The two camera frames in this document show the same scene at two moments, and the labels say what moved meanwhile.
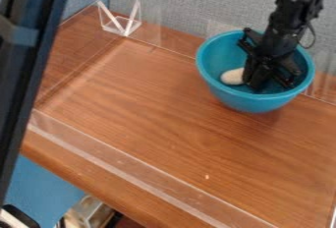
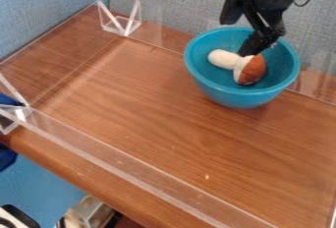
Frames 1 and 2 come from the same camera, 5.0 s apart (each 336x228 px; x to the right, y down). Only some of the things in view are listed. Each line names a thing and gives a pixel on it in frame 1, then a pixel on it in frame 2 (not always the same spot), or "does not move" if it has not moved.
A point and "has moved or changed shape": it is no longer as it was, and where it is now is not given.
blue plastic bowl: [219, 53] has moved or changed shape
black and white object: [13, 218] does not move
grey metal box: [89, 213] does not move
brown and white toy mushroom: [233, 77] → [248, 67]
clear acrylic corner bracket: [117, 24] does not move
